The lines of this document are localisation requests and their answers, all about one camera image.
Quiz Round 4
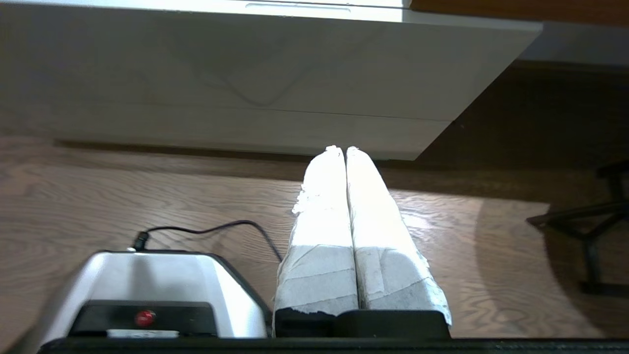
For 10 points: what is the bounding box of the black base power cable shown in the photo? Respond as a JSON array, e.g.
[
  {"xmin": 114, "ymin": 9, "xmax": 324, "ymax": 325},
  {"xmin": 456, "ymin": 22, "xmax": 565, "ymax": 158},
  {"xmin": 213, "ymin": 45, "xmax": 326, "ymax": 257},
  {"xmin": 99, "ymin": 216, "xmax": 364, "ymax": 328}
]
[{"xmin": 132, "ymin": 219, "xmax": 284, "ymax": 264}]

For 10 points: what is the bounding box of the black floor stand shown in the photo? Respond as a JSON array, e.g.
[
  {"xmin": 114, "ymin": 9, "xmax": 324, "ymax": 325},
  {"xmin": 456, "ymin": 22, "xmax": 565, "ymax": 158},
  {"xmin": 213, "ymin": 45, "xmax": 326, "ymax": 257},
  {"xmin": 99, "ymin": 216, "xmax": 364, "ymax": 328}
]
[{"xmin": 525, "ymin": 159, "xmax": 629, "ymax": 296}]

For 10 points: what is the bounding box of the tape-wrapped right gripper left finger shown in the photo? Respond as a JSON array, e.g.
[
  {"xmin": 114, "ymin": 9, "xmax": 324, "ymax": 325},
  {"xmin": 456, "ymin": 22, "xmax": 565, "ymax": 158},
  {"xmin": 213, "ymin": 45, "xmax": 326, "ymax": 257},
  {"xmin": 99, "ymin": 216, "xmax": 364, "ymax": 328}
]
[{"xmin": 272, "ymin": 145, "xmax": 360, "ymax": 338}]

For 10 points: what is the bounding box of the white paper label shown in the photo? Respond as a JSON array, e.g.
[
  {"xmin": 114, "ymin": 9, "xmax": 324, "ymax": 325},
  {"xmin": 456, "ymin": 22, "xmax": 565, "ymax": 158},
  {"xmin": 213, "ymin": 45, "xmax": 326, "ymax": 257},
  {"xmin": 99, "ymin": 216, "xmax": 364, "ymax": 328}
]
[{"xmin": 105, "ymin": 329, "xmax": 180, "ymax": 339}]

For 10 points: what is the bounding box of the brown wooden side table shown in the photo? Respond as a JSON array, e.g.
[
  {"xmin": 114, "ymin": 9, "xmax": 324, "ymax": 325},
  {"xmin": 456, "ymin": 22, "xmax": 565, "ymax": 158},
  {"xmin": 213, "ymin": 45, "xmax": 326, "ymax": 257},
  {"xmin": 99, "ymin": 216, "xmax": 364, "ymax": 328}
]
[{"xmin": 410, "ymin": 0, "xmax": 629, "ymax": 28}]

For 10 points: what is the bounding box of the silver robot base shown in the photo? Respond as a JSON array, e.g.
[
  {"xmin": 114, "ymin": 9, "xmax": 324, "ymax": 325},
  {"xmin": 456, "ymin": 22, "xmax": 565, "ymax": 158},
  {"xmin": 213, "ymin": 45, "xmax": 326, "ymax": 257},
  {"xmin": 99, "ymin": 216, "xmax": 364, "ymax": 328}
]
[{"xmin": 29, "ymin": 249, "xmax": 272, "ymax": 341}]

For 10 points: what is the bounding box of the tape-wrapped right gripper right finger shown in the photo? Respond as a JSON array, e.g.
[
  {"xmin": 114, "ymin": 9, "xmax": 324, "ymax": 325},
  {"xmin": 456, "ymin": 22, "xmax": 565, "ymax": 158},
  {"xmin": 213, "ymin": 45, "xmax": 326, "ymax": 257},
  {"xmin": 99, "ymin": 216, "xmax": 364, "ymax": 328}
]
[{"xmin": 345, "ymin": 146, "xmax": 453, "ymax": 326}]

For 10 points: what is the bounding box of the white glossy low cabinet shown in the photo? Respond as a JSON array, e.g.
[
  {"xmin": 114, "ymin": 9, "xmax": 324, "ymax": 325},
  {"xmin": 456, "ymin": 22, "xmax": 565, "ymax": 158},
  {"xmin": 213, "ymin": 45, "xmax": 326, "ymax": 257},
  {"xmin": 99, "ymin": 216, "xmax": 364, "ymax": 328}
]
[{"xmin": 0, "ymin": 0, "xmax": 544, "ymax": 161}]

